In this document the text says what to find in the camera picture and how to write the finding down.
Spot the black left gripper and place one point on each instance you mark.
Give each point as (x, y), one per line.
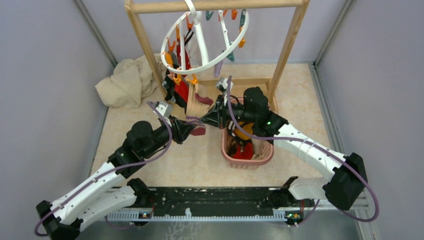
(180, 129)

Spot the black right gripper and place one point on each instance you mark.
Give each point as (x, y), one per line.
(217, 115)

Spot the beige maroon striped sock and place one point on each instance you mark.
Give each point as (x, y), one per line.
(198, 104)

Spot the mustard yellow sock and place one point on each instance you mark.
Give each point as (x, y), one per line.
(247, 127)

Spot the plain red sock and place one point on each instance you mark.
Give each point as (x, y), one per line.
(182, 90)

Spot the lilac plastic clip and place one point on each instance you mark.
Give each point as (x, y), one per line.
(217, 69)

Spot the pink plastic laundry basket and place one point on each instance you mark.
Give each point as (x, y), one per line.
(266, 156)

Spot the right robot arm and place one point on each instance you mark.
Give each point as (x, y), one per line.
(343, 176)

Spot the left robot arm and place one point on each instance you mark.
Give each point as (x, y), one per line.
(111, 187)

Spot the white round clip hanger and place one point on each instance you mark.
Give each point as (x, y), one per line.
(192, 20)

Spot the black sock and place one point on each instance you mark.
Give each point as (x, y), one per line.
(169, 86)

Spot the orange plastic clip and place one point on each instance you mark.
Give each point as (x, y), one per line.
(177, 78)

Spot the teal plastic clip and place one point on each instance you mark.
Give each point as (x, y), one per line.
(231, 56)

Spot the beige crumpled cloth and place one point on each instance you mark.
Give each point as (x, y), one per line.
(131, 81)

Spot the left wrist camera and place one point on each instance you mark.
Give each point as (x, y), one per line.
(163, 109)

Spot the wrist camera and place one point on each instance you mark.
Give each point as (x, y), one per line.
(224, 84)
(163, 109)

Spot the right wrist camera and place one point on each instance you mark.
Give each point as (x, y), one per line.
(224, 84)

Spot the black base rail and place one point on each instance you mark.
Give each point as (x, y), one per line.
(216, 204)

